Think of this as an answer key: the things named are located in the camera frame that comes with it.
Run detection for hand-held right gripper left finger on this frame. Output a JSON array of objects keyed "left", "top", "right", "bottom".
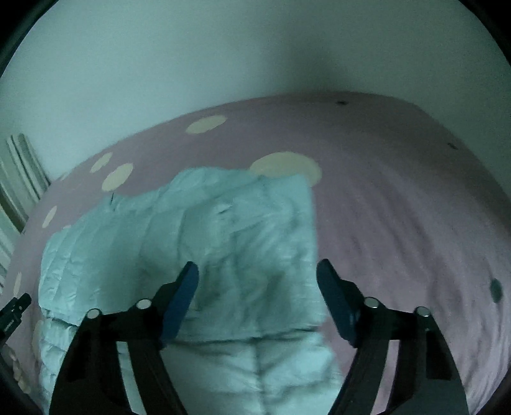
[{"left": 49, "top": 261, "right": 199, "bottom": 415}]

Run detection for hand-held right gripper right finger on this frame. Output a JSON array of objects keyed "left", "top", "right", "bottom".
[{"left": 316, "top": 259, "right": 469, "bottom": 415}]

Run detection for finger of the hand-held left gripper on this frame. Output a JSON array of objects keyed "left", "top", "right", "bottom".
[{"left": 0, "top": 293, "right": 32, "bottom": 348}]

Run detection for light blue puffer jacket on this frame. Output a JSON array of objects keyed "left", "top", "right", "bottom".
[{"left": 38, "top": 168, "right": 342, "bottom": 415}]

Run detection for pink dotted bedsheet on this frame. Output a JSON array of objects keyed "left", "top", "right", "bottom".
[{"left": 0, "top": 91, "right": 507, "bottom": 415}]

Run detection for striped cloth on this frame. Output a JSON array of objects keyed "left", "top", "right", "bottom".
[{"left": 0, "top": 133, "right": 50, "bottom": 288}]

